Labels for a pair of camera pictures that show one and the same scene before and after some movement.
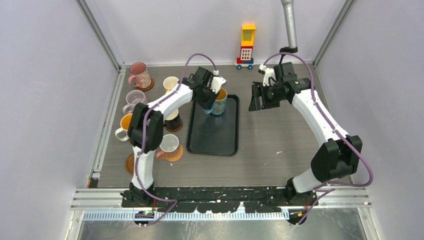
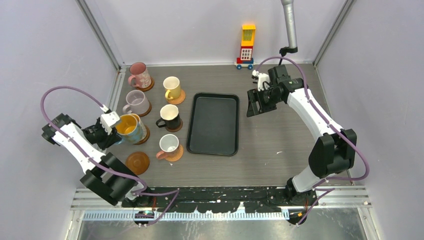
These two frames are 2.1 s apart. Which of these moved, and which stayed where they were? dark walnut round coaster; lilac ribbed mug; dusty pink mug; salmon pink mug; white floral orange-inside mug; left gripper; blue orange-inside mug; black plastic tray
Moved: white floral orange-inside mug; blue orange-inside mug; left gripper
Stayed: dusty pink mug; black plastic tray; dark walnut round coaster; salmon pink mug; lilac ribbed mug
